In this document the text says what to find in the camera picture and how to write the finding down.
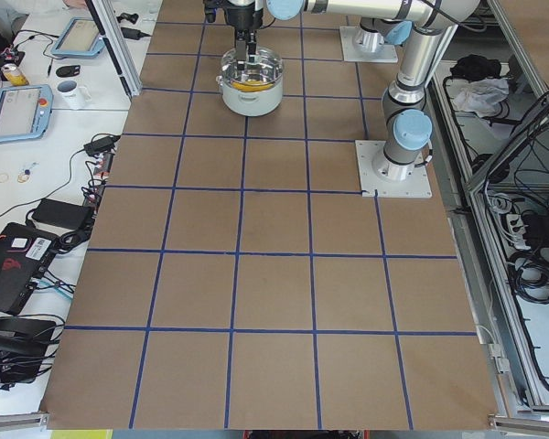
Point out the black power adapter brick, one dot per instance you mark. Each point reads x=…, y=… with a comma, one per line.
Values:
x=62, y=214

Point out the light grey cooking pot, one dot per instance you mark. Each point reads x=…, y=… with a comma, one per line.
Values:
x=251, y=104

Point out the crumpled white cloth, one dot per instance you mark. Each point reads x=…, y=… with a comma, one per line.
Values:
x=482, y=97

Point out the black monitor stand base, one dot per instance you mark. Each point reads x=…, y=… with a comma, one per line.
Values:
x=28, y=345

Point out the black cloth bundle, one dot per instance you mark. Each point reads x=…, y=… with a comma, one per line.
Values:
x=476, y=67

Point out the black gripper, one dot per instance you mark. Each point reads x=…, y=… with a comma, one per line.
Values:
x=241, y=16

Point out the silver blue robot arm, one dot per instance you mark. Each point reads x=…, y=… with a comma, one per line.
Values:
x=409, y=129

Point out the black computer mouse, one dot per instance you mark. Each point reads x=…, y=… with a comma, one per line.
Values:
x=68, y=71

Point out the white power strip right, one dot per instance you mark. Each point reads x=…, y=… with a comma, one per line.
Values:
x=516, y=230

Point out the aluminium frame post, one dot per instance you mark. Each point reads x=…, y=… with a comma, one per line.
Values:
x=105, y=19

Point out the white mug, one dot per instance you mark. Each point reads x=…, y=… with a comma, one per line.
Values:
x=76, y=96

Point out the blue teach pendant tablet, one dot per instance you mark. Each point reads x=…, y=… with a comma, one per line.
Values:
x=80, y=39
x=24, y=112

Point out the yellow corn cob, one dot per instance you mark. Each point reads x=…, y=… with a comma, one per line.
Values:
x=252, y=85

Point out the power strip with plugs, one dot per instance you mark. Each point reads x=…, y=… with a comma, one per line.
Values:
x=99, y=168

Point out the clear glass pot lid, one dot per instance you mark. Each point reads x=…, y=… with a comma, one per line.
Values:
x=268, y=67

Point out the blue teach pendant tablet near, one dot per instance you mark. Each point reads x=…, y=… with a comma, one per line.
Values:
x=24, y=112

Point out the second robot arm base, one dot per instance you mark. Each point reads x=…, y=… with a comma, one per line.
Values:
x=368, y=41

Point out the yellow drink can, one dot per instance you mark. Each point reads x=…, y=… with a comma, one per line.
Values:
x=14, y=75

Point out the brown gridded table mat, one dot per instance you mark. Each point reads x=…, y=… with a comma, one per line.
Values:
x=236, y=277

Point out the blue teach pendant tablet far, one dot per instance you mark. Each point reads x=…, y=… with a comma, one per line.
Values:
x=80, y=39

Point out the small black power adapter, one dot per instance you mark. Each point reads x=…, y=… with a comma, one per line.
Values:
x=101, y=145

